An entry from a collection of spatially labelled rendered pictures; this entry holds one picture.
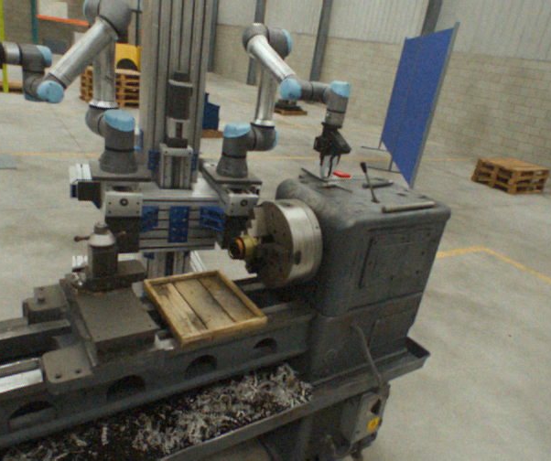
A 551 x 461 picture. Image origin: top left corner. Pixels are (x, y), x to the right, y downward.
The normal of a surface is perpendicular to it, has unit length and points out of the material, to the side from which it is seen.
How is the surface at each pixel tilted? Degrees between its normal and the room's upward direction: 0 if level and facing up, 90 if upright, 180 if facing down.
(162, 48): 90
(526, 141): 90
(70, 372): 0
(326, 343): 90
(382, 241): 90
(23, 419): 0
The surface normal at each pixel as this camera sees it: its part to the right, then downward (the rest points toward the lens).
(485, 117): -0.83, 0.08
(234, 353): 0.55, 0.37
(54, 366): 0.15, -0.91
